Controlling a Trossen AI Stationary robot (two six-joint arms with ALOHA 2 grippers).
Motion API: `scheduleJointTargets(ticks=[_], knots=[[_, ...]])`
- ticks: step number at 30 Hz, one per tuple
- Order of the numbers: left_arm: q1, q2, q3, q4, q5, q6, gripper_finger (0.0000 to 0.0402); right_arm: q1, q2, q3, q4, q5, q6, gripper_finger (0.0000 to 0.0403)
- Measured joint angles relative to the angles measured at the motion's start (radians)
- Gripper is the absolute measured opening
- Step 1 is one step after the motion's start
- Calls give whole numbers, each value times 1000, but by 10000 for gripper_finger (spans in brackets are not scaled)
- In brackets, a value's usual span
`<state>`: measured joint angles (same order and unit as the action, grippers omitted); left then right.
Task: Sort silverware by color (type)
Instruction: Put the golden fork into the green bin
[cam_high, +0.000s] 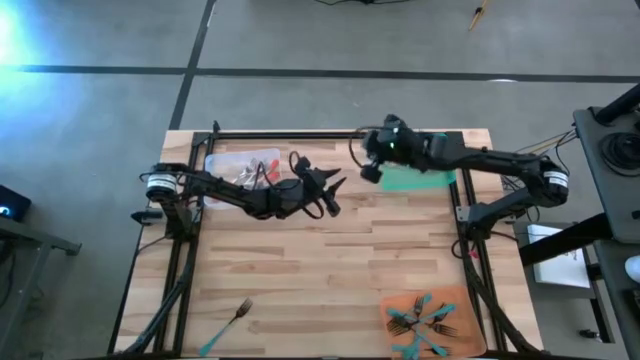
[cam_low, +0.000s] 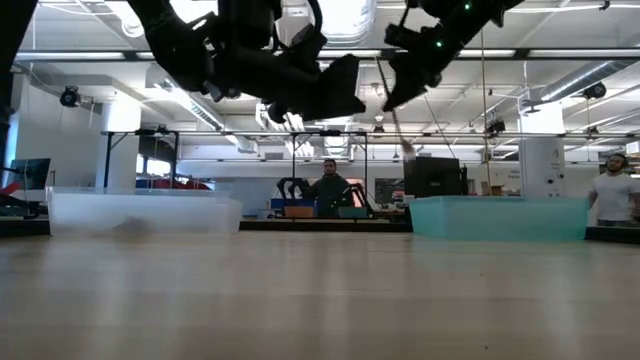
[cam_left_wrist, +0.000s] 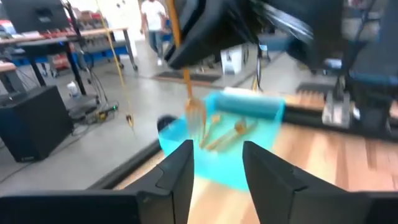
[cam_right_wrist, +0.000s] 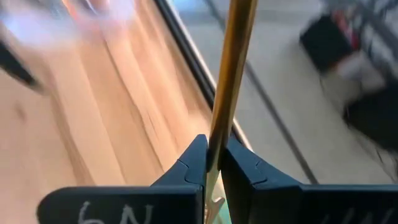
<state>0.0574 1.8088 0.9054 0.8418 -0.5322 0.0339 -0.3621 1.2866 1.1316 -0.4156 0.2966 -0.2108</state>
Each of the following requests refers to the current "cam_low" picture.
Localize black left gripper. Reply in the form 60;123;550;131
204;0;368;123

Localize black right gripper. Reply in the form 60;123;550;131
381;0;522;113

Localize gold fork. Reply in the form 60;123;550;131
374;55;418;163

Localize teal plastic bin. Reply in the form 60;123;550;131
408;195;590;243

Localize clear plastic bin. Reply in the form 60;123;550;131
47;186;245;237

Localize white ceiling pipes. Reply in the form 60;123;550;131
253;102;307;134

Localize overhead light bar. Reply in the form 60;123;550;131
14;47;640;63

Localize black computer monitor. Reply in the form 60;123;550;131
403;156;464;200

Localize person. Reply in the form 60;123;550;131
587;152;640;227
307;158;354;219

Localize small orange background bin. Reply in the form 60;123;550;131
283;205;316;219

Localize small tilted monitor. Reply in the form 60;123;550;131
7;157;53;191

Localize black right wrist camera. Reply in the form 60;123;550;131
383;22;434;55

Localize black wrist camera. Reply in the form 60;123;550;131
219;0;284;49
383;22;434;55

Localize silver round ventilation duct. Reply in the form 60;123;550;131
312;0;377;159

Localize hanging thin cord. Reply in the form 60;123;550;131
478;29;491;196

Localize black background frame rig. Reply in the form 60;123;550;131
290;130;370;201
102;129;180;191

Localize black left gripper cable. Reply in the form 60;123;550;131
272;0;325;54

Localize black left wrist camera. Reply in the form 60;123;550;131
219;0;284;49

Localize silver slanted ventilation duct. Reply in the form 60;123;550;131
539;59;640;104

